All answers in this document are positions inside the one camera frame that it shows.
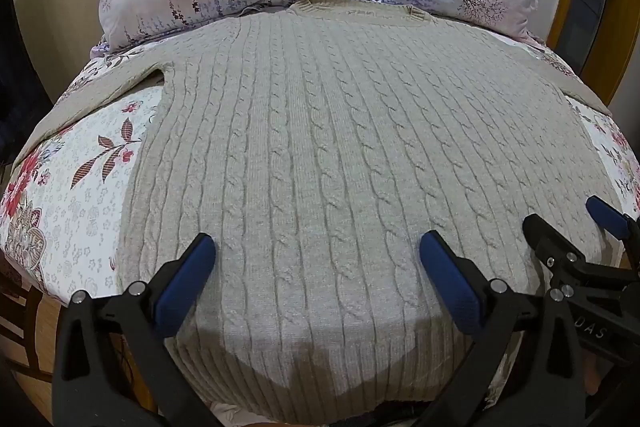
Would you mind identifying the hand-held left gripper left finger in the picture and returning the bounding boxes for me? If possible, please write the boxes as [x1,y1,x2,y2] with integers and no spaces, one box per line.
[52,233,221,427]

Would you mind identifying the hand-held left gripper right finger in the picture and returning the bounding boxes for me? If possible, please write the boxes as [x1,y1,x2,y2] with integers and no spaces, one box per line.
[419,231,587,427]

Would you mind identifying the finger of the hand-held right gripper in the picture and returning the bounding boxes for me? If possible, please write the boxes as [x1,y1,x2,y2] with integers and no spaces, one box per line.
[522,214,582,279]
[586,196,640,270]

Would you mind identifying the beige cable knit sweater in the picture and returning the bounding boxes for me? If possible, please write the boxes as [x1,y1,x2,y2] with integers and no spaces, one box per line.
[15,0,613,423]

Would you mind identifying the floral bed sheet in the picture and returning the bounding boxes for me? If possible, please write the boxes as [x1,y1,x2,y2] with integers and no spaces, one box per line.
[0,34,640,427]

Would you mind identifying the dark wooden chair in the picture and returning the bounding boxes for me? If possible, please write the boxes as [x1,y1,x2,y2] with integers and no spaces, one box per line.
[0,252,58,385]

